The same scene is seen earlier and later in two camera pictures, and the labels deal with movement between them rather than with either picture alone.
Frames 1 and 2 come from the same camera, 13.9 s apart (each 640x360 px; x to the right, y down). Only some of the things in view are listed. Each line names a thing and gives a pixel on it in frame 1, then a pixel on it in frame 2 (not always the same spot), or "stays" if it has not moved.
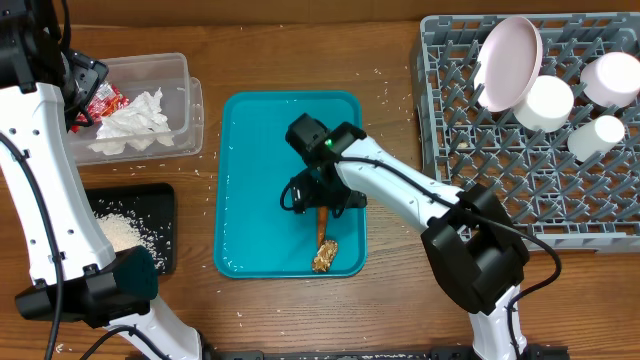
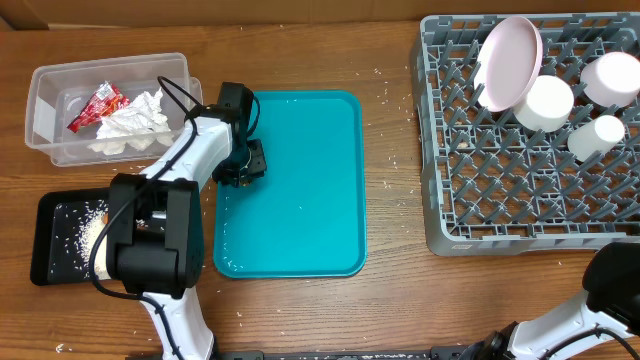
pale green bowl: [547, 105] stays
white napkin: [140, 124] stays
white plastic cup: [596, 136] stays
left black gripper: [90, 75] -> [256, 169]
